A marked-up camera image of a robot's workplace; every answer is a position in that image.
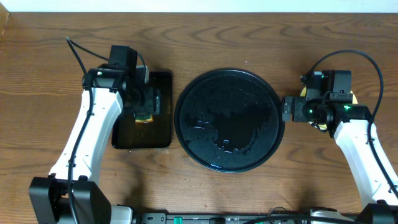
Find green and yellow sponge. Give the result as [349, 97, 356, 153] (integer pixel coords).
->
[135, 114, 153, 124]

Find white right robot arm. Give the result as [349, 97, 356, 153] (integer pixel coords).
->
[282, 93, 397, 223]

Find yellow plate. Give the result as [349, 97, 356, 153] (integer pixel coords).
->
[300, 87, 358, 132]

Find black round tray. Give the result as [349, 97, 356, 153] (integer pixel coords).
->
[174, 69, 285, 173]

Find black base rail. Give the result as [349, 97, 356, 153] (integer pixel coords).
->
[132, 213, 356, 224]

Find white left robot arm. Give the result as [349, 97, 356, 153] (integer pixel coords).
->
[29, 65, 160, 223]

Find black rectangular tray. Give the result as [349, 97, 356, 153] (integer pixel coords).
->
[111, 70, 173, 149]

